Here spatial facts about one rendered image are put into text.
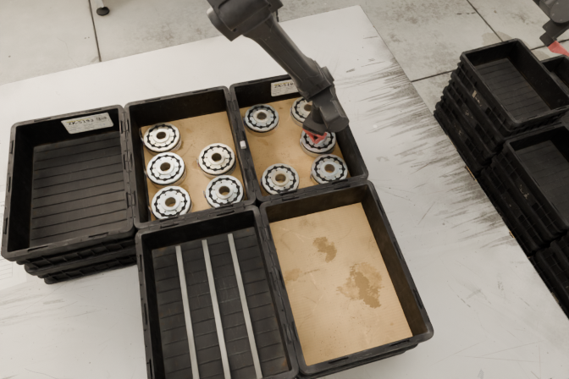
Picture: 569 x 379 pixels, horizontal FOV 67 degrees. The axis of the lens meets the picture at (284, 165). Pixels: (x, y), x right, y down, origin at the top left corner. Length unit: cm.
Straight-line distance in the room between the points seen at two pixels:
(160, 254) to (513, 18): 279
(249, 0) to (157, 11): 239
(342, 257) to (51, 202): 79
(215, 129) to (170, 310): 54
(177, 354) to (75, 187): 54
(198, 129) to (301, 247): 48
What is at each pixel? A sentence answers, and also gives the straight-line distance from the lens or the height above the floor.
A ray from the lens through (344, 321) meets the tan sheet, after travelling 110.
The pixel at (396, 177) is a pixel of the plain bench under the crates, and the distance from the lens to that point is 143.
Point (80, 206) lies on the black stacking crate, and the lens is 129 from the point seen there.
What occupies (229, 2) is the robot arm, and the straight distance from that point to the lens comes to 72.
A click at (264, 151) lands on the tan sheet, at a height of 83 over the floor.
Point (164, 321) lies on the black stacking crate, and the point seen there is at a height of 83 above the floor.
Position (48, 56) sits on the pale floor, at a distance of 301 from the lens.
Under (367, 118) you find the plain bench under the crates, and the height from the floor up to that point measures 70.
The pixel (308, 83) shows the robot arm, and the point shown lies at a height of 116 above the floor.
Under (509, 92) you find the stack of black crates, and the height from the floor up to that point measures 49.
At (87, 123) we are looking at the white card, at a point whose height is 89.
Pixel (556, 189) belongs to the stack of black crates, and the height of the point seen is 38.
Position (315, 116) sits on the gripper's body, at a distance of 115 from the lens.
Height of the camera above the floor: 190
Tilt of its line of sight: 59 degrees down
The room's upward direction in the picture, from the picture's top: 2 degrees clockwise
